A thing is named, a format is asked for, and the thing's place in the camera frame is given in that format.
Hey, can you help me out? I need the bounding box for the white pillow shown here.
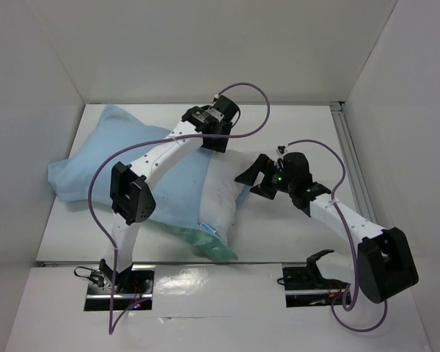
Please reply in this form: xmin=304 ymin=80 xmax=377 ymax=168
xmin=198 ymin=150 xmax=255 ymax=244

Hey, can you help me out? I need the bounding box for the green and blue pillowcase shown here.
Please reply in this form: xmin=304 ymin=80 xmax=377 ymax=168
xmin=46 ymin=104 xmax=240 ymax=262

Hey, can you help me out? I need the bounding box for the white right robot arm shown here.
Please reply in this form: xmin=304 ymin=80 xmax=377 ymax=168
xmin=235 ymin=153 xmax=419 ymax=304

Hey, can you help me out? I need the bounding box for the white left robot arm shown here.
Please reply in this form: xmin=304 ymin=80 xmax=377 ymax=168
xmin=100 ymin=95 xmax=240 ymax=293

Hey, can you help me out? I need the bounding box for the blue white pillow label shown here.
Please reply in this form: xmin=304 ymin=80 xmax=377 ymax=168
xmin=199 ymin=222 xmax=218 ymax=235

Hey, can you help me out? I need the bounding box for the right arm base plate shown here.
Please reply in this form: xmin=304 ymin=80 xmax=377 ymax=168
xmin=276 ymin=265 xmax=347 ymax=308

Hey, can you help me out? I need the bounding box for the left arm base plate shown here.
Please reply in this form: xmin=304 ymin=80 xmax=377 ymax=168
xmin=74 ymin=265 xmax=155 ymax=312

